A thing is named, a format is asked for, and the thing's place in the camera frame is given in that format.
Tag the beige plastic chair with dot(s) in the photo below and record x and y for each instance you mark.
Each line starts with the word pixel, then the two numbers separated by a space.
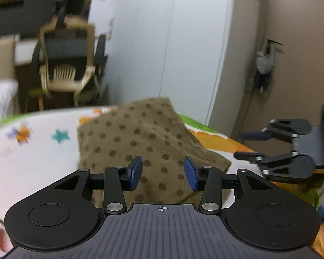
pixel 63 78

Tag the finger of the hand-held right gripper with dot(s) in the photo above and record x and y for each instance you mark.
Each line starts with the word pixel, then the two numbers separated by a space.
pixel 245 155
pixel 252 136

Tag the large cardboard box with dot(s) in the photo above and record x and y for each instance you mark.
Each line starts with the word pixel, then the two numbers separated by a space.
pixel 1 59

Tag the brown dotted cloth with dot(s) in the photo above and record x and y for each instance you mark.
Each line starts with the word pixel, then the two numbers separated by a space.
pixel 151 140

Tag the grey hanging stuffed toy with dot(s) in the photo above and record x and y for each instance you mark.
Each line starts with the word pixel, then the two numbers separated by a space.
pixel 264 64

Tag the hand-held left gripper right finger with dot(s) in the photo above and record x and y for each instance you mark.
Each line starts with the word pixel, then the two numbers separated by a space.
pixel 191 174

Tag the colourful printed play mat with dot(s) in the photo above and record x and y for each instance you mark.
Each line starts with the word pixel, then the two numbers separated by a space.
pixel 43 153

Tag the green stool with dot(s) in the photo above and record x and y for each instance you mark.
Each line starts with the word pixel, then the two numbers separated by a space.
pixel 33 94

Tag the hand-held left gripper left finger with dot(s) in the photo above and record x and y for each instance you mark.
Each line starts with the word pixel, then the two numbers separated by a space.
pixel 135 173

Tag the white quilted blanket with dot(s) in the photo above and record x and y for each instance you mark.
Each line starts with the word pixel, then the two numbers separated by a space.
pixel 1 99

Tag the beige door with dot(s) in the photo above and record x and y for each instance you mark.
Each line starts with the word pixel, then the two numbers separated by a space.
pixel 299 45

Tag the white wardrobe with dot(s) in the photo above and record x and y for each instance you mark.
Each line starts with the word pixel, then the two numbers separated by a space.
pixel 172 45

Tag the beige frame office chair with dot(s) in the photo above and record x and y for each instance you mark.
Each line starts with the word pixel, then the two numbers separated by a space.
pixel 70 35

